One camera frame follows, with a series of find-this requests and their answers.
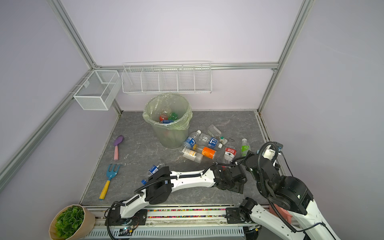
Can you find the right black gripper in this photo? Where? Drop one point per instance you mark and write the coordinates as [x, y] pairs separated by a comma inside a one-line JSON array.
[[250, 156]]

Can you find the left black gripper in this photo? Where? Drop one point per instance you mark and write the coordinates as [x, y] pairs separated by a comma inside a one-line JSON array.
[[239, 188]]

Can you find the clear square bottle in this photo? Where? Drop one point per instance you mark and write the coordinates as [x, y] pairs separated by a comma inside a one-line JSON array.
[[214, 132]]

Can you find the white label milky bottle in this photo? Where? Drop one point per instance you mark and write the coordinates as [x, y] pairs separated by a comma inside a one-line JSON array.
[[192, 155]]

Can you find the crushed blue label bottle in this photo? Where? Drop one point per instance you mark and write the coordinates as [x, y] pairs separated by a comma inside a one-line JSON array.
[[152, 170]]

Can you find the green soda bottle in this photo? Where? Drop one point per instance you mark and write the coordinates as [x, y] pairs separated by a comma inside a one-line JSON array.
[[173, 117]]

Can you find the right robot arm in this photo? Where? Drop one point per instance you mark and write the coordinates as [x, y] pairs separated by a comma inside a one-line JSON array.
[[295, 215]]

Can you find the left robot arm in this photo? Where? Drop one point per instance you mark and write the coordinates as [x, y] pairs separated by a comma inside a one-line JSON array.
[[164, 182]]

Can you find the blue label bottle near bin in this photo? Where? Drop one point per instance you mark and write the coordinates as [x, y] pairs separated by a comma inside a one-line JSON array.
[[192, 139]]

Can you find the green mesh trash bin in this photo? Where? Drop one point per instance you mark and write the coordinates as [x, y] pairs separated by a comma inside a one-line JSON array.
[[174, 134]]

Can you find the green label bottle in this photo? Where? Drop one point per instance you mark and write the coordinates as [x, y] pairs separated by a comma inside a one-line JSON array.
[[245, 147]]

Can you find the red label bottle red cap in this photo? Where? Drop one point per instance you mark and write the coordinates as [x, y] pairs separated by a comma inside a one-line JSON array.
[[229, 154]]

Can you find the orange label juice bottle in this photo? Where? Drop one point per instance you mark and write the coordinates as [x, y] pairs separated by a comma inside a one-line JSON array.
[[205, 151]]

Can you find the blue label bottle far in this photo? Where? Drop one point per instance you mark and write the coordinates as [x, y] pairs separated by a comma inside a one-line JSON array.
[[210, 141]]

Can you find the pink watering can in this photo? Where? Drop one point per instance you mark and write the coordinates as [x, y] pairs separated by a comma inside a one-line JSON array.
[[284, 213]]

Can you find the purple pink brush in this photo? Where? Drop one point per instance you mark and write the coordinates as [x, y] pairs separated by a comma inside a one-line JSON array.
[[117, 141]]

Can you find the blue yellow garden fork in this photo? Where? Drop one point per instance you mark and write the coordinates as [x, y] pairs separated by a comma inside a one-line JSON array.
[[112, 171]]

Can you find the small white mesh basket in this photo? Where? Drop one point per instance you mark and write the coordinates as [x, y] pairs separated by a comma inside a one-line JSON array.
[[99, 90]]

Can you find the potted green plant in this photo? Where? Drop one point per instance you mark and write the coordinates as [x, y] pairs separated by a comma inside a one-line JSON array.
[[72, 223]]

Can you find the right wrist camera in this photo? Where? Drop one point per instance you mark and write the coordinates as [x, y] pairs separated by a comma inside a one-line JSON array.
[[271, 154]]

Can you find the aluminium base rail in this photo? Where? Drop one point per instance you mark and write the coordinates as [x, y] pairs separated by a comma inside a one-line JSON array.
[[172, 215]]

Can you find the long white wire shelf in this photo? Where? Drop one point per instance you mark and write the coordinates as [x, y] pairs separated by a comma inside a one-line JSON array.
[[167, 77]]

